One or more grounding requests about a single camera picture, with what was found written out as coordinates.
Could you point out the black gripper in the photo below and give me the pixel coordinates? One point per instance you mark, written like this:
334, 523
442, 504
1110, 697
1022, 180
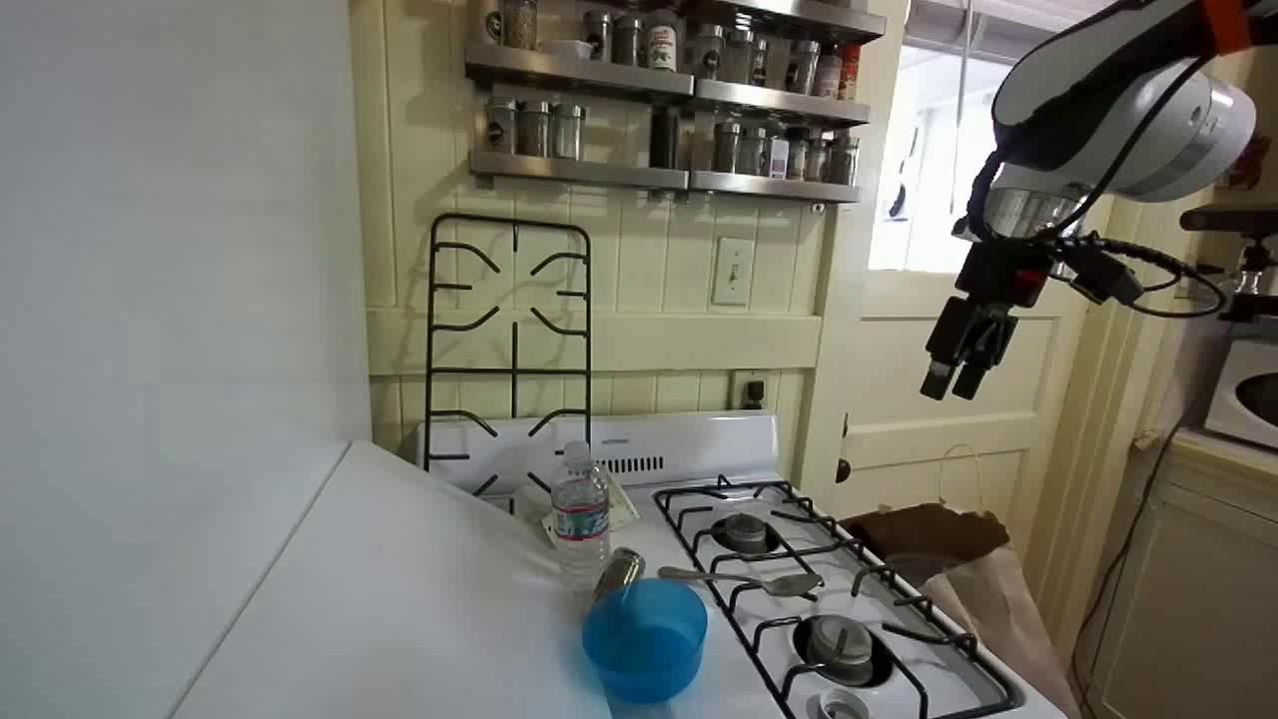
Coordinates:
975, 330

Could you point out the metal spoon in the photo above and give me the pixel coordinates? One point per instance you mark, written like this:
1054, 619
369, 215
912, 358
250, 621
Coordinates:
775, 584

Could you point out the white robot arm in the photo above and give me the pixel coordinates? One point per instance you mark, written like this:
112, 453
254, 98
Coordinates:
1110, 106

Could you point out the blue plastic bowl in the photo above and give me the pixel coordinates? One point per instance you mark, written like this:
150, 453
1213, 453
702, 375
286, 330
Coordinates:
646, 643

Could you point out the white door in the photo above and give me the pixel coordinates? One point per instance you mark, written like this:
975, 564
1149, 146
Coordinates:
873, 436

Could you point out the brown paper bag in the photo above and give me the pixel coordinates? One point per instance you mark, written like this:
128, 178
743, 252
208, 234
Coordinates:
964, 561

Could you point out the white microwave oven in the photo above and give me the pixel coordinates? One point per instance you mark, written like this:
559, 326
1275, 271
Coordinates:
1243, 403

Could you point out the white gas stove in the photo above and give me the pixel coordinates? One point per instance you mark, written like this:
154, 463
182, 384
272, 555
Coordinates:
654, 453

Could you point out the lower metal spice shelf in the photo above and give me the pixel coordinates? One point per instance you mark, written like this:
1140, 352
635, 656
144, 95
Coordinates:
731, 155

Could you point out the metal spice shelf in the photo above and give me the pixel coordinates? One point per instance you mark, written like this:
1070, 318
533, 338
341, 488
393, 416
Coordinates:
786, 58
731, 155

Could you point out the black stove grate on burners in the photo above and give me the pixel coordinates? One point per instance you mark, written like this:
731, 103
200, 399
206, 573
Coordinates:
856, 650

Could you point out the upper metal spice shelf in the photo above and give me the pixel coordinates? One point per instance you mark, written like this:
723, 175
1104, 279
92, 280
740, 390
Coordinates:
786, 58

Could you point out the small beige paper cup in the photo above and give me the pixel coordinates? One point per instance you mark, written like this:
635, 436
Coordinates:
622, 569

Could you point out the clear plastic water bottle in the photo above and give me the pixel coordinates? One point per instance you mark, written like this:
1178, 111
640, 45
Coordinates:
582, 523

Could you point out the black leaning stove grate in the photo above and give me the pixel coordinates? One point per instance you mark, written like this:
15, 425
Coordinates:
507, 352

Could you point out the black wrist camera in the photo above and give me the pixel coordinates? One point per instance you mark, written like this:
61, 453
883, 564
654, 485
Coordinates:
1096, 275

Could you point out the white wall light switch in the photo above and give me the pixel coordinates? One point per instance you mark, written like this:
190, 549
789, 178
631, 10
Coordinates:
731, 275

